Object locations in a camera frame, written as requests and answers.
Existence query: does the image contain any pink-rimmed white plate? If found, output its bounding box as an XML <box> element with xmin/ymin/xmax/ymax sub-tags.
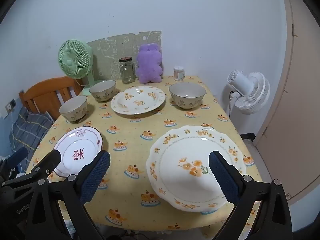
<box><xmin>51</xmin><ymin>126</ymin><xmax>104</xmax><ymax>178</ymax></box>

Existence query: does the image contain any purple plush toy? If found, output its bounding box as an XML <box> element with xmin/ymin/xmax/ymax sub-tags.
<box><xmin>136</xmin><ymin>44</ymin><xmax>163</xmax><ymax>84</ymax></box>

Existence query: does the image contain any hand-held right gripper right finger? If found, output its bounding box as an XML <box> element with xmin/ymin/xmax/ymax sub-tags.
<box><xmin>209</xmin><ymin>151</ymin><xmax>293</xmax><ymax>240</ymax></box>

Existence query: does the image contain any black flat base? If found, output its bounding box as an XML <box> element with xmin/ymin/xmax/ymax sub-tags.
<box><xmin>239</xmin><ymin>132</ymin><xmax>256</xmax><ymax>142</ymax></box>

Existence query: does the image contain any green desk fan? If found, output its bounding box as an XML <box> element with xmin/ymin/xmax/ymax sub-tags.
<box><xmin>58</xmin><ymin>39</ymin><xmax>95</xmax><ymax>96</ymax></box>

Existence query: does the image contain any wooden bed headboard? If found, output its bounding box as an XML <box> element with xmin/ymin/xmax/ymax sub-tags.
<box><xmin>19</xmin><ymin>76</ymin><xmax>84</xmax><ymax>120</ymax></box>

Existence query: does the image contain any cotton swab container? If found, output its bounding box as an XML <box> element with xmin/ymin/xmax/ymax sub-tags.
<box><xmin>173</xmin><ymin>66</ymin><xmax>186</xmax><ymax>81</ymax></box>

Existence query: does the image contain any scalloped orange floral plate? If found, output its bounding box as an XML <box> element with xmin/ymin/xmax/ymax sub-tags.
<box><xmin>146</xmin><ymin>125</ymin><xmax>247</xmax><ymax>211</ymax></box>

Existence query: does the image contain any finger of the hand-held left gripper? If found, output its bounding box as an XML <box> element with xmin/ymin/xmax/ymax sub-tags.
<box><xmin>5</xmin><ymin>147</ymin><xmax>28</xmax><ymax>168</ymax></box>
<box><xmin>2</xmin><ymin>149</ymin><xmax>62</xmax><ymax>187</ymax></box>

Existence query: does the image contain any glass jar with dark lid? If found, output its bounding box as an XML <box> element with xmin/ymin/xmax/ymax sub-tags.
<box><xmin>119</xmin><ymin>57</ymin><xmax>137</xmax><ymax>84</ymax></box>

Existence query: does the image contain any beige door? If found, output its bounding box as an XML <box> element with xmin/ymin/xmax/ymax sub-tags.
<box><xmin>254</xmin><ymin>0</ymin><xmax>320</xmax><ymax>205</ymax></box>

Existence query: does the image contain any round orange floral plate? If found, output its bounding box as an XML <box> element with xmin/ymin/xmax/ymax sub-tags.
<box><xmin>110</xmin><ymin>86</ymin><xmax>166</xmax><ymax>115</ymax></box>

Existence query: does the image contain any wall socket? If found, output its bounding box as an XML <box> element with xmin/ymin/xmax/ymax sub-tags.
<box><xmin>5</xmin><ymin>99</ymin><xmax>17</xmax><ymax>112</ymax></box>

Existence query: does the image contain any grey-green printed board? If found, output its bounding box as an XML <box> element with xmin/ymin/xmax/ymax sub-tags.
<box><xmin>86</xmin><ymin>31</ymin><xmax>162</xmax><ymax>80</ymax></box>

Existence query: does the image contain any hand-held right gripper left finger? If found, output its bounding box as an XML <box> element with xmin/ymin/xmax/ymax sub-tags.
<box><xmin>25</xmin><ymin>150</ymin><xmax>111</xmax><ymax>240</ymax></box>

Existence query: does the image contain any white standing fan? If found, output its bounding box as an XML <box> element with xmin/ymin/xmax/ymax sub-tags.
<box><xmin>226</xmin><ymin>70</ymin><xmax>271</xmax><ymax>120</ymax></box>

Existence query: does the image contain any small beige floral bowl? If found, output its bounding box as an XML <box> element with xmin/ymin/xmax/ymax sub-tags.
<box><xmin>89</xmin><ymin>80</ymin><xmax>117</xmax><ymax>102</ymax></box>
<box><xmin>59</xmin><ymin>95</ymin><xmax>88</xmax><ymax>123</ymax></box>

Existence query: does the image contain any large beige floral bowl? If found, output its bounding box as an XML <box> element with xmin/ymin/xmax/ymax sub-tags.
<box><xmin>169</xmin><ymin>82</ymin><xmax>207</xmax><ymax>110</ymax></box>

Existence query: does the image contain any grey plaid pillow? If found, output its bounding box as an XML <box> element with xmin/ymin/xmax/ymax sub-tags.
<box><xmin>9</xmin><ymin>106</ymin><xmax>54</xmax><ymax>160</ymax></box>

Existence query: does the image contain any yellow printed tablecloth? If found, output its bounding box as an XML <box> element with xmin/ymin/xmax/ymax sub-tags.
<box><xmin>25</xmin><ymin>75</ymin><xmax>264</xmax><ymax>239</ymax></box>

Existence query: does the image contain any black fan cable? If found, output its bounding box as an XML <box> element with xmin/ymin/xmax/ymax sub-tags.
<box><xmin>228</xmin><ymin>90</ymin><xmax>234</xmax><ymax>118</ymax></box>

